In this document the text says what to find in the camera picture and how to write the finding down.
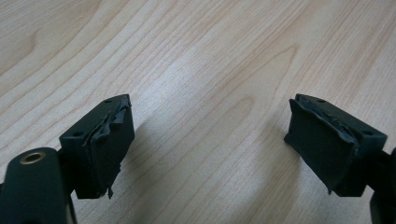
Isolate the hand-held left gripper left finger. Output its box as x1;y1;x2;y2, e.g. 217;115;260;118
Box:
59;93;135;200

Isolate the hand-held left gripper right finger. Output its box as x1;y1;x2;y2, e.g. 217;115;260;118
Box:
283;92;389;198

